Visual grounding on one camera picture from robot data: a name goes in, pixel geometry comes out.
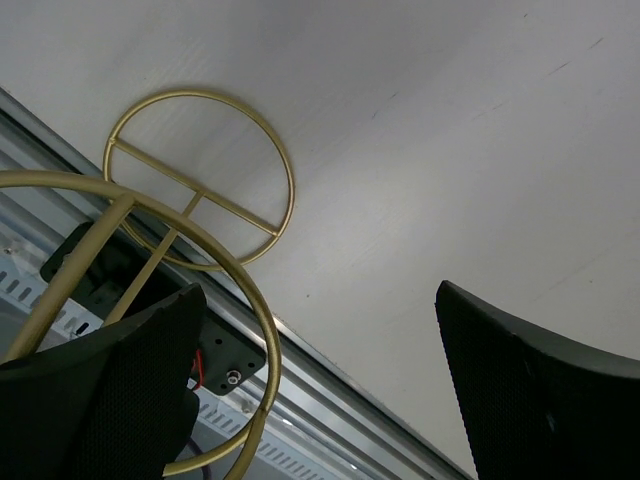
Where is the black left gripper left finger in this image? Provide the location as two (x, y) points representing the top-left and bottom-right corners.
(1, 284), (207, 479)

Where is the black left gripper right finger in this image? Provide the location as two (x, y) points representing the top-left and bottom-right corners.
(435, 281), (639, 479)

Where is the aluminium front rail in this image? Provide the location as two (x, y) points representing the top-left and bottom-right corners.
(1, 94), (463, 479)

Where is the gold wire hat stand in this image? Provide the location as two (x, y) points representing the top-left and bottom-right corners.
(1, 89), (292, 479)

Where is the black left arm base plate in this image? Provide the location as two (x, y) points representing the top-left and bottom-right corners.
(71, 232), (266, 396)

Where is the white slotted cable duct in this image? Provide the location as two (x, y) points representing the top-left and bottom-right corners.
(0, 269), (331, 480)

